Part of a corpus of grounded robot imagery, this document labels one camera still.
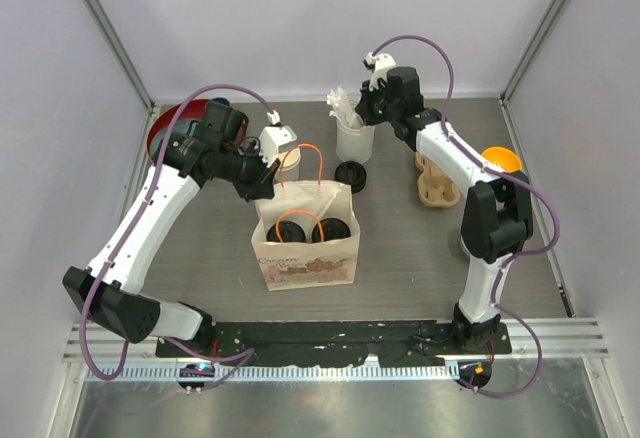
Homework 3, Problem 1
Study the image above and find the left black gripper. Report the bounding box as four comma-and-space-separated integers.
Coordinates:
219, 140, 281, 203

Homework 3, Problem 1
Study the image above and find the stack of white paper cups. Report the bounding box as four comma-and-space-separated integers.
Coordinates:
278, 148, 301, 182

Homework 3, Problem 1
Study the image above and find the white straws bundle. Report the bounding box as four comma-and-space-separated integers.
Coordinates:
326, 86, 364, 130

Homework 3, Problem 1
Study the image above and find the black cup lid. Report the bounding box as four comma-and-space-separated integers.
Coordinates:
311, 218, 351, 243
266, 220, 307, 243

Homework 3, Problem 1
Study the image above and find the printed kraft paper bag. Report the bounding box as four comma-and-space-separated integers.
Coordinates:
250, 143, 362, 293

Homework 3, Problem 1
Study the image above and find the single white straw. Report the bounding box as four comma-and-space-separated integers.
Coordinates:
318, 192, 339, 221

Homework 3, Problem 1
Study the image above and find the stack of black cup lids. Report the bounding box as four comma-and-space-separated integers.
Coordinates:
334, 161, 367, 194

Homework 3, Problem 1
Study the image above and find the brown pulp cup carrier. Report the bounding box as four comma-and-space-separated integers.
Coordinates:
414, 152, 461, 208

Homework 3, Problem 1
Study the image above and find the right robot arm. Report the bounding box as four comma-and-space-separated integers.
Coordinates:
356, 65, 533, 353

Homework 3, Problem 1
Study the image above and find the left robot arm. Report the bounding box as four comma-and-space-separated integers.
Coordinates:
63, 100, 297, 357

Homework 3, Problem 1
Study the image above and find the white cylindrical straw holder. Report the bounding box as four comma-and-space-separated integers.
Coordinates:
336, 121, 375, 164

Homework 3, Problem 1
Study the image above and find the dark blue ceramic mug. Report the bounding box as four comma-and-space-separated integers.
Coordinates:
207, 97, 230, 107

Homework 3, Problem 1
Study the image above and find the red round tray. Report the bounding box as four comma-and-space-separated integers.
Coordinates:
146, 99, 207, 160

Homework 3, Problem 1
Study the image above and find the blue-grey ceramic plate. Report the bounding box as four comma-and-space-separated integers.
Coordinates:
149, 132, 165, 163

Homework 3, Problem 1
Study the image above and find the orange plastic bowl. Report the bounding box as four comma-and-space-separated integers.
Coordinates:
481, 146, 523, 173

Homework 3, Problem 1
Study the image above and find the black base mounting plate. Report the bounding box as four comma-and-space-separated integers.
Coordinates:
156, 320, 512, 368

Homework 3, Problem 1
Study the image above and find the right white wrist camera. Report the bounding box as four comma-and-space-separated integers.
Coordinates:
363, 52, 397, 91

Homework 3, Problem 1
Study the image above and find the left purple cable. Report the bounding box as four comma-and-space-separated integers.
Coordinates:
78, 83, 279, 392

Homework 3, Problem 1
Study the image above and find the aluminium frame rail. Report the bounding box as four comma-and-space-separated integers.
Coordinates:
62, 317, 611, 384

